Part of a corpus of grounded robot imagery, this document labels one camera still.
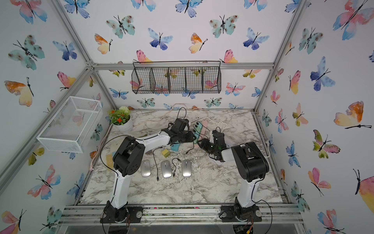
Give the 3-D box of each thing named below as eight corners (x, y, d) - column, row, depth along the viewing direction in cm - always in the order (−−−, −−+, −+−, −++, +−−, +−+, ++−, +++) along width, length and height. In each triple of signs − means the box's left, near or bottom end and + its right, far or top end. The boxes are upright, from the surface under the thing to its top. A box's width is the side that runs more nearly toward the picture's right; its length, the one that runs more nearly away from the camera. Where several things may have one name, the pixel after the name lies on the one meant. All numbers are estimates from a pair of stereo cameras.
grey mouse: (163, 179, 87) (162, 178, 85) (161, 162, 94) (160, 161, 92) (173, 177, 88) (172, 175, 86) (170, 160, 95) (169, 158, 93)
